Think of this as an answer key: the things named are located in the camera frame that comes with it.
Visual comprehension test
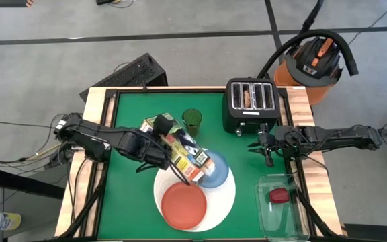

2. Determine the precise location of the orange black shop vacuum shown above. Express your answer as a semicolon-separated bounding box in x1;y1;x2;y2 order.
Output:
273;36;344;106

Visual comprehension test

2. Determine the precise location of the yellow floor cable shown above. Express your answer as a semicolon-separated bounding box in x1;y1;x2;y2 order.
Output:
0;143;62;166

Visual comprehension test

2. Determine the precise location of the black vacuum hose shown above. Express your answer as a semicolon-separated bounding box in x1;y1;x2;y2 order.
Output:
257;0;360;80

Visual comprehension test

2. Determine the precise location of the white woven round placemat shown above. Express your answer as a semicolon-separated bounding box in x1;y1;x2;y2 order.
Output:
153;147;237;233

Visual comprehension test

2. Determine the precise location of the black orange striped case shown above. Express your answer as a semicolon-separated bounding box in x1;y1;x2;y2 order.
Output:
0;0;34;9

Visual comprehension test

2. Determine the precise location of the black perforated computer case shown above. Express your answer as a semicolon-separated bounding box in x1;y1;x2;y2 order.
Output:
79;52;169;104

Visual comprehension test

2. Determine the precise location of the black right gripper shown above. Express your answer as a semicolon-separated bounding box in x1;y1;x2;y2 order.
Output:
247;122;277;168

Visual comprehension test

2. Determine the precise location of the black four-slot toaster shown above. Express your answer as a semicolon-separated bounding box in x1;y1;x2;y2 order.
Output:
221;77;281;136

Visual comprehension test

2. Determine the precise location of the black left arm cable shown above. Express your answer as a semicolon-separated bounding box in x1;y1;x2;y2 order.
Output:
135;161;192;187

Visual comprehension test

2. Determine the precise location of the thin black floor cable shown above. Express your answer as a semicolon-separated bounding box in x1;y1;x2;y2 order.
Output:
347;0;387;45

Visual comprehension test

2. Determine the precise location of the red apple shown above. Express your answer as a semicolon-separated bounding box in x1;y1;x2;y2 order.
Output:
268;187;291;205

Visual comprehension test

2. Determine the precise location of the light blue bowl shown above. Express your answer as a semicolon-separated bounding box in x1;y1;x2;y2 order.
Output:
198;149;230;190

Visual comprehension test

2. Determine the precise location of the black floor box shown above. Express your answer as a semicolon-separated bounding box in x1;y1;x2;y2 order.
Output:
342;223;387;242

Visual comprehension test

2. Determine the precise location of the clear plastic container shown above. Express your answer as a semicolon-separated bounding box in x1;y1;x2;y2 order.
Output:
254;173;311;241

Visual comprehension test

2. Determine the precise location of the orange-red plate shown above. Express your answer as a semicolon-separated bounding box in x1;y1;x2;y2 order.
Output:
160;181;208;231

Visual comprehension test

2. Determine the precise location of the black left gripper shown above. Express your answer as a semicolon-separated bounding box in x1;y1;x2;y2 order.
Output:
138;114;175;171

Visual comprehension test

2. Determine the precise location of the yellow white bottle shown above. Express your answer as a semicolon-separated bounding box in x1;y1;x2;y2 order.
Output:
0;212;23;231

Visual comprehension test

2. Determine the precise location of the panda cereal box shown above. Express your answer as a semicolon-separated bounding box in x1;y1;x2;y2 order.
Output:
138;112;216;184

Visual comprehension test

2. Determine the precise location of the black frame strut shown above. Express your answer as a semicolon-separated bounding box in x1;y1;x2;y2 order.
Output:
293;187;338;238
58;157;111;238

